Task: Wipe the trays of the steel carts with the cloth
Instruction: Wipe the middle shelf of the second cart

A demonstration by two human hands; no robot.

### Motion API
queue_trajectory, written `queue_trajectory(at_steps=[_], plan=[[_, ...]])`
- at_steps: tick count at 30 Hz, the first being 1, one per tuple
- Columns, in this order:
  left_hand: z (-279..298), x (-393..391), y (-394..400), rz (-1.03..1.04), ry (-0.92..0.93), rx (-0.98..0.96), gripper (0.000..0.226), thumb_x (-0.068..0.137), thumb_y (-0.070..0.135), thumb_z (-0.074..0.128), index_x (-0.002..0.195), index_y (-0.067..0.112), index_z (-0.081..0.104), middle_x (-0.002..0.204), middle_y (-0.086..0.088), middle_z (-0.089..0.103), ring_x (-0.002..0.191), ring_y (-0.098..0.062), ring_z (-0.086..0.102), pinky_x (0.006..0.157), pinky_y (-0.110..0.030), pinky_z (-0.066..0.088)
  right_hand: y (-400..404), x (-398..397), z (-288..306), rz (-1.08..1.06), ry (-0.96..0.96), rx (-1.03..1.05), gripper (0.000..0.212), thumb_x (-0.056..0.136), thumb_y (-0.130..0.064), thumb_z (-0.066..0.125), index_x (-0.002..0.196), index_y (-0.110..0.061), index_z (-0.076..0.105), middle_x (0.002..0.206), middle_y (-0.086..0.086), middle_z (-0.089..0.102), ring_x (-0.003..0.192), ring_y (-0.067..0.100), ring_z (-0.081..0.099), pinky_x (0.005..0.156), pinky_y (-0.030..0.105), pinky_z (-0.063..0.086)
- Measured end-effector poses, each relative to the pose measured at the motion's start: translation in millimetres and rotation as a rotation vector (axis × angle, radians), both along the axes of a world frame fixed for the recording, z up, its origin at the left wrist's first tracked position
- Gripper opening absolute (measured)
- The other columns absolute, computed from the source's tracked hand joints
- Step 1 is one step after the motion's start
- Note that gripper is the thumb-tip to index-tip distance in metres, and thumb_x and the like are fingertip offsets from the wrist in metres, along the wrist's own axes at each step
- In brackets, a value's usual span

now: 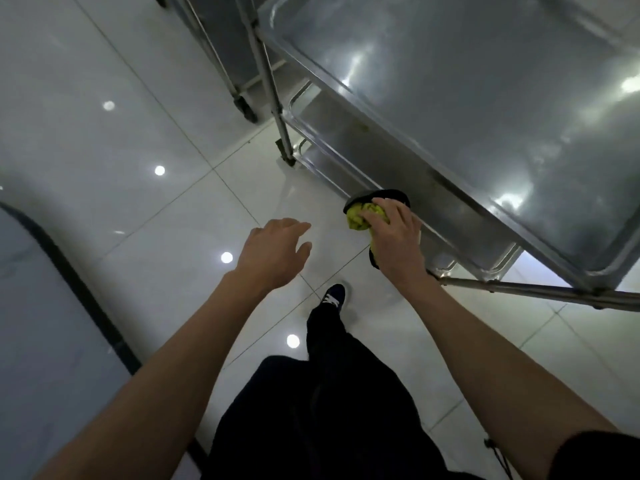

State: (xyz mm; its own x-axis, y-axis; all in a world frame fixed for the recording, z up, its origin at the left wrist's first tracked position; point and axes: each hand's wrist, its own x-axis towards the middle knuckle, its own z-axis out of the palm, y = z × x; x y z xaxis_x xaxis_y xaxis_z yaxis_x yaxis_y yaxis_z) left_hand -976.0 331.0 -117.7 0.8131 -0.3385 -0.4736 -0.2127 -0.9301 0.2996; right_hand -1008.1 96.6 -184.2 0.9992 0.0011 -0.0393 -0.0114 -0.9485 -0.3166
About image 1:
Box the person's left forearm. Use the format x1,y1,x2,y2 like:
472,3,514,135
35,274,261,480

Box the person's right forearm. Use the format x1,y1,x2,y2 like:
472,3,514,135
402,277,621,480

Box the black trousers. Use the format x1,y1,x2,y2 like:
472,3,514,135
202,307,486,480

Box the white marble counter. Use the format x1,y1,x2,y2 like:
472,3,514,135
0,202,209,480

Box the stainless steel service cart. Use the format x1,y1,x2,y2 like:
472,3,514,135
257,0,640,295

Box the person's left hand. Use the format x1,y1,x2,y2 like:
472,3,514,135
235,218,313,295

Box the dark blue sneaker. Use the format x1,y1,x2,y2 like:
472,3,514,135
319,283,347,311

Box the grey and yellow cleaning cloth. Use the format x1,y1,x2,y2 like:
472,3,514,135
343,188,412,269

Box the black grip steel cart handle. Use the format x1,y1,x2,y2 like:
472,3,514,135
435,274,640,313

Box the person's right hand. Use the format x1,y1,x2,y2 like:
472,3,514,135
359,197,432,295

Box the black shirt sleeve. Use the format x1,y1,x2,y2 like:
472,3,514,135
549,430,640,480

